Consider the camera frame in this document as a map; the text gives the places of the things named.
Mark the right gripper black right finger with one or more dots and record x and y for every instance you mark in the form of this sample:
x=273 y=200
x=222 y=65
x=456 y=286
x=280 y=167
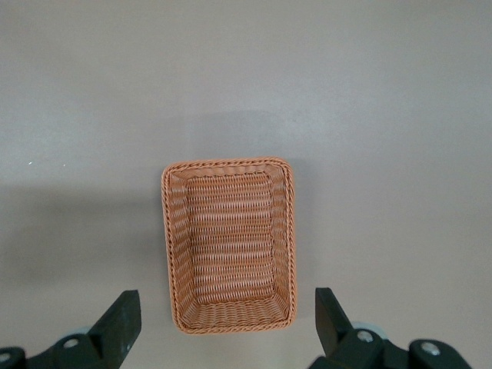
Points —
x=334 y=330

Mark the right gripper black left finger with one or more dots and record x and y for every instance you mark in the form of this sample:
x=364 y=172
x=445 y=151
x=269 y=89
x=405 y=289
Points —
x=111 y=334

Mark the brown deep wicker basket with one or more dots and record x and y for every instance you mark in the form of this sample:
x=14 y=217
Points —
x=230 y=246

